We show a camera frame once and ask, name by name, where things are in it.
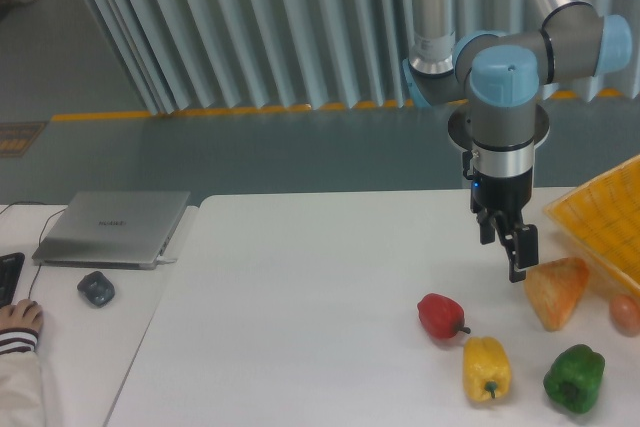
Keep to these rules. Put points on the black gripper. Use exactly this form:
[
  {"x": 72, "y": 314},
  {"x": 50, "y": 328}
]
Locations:
[{"x": 497, "y": 203}]

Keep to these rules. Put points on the orange triangular bread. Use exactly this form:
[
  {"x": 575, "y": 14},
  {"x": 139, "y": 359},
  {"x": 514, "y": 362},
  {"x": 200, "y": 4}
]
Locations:
[{"x": 555, "y": 288}]

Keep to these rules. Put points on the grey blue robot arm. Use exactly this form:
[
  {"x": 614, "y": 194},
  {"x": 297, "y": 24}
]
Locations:
[{"x": 500, "y": 76}]

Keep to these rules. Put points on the white striped sleeve forearm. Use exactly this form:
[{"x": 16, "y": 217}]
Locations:
[{"x": 22, "y": 401}]

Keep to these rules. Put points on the yellow woven basket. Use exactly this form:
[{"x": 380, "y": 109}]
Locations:
[{"x": 602, "y": 217}]

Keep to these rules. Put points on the person's hand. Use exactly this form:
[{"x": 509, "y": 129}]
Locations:
[{"x": 25, "y": 315}]

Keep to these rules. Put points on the red bell pepper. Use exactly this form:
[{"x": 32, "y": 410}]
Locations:
[{"x": 441, "y": 317}]

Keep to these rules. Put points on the yellow bell pepper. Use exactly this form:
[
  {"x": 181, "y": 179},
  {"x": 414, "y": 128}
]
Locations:
[{"x": 487, "y": 371}]

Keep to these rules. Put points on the brown egg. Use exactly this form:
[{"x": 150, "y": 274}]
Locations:
[{"x": 624, "y": 313}]

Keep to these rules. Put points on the green bell pepper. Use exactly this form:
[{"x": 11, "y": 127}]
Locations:
[{"x": 574, "y": 378}]

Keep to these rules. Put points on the grey folding partition screen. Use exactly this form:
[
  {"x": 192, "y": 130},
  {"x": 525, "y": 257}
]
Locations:
[{"x": 254, "y": 53}]

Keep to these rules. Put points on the silver laptop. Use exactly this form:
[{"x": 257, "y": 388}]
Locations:
[{"x": 113, "y": 229}]

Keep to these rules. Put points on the black keyboard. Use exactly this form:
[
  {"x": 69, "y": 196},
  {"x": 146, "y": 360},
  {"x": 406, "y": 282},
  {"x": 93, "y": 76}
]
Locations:
[{"x": 10, "y": 271}]

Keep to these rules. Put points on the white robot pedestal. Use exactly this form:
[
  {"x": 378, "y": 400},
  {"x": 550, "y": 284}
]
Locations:
[{"x": 542, "y": 127}]

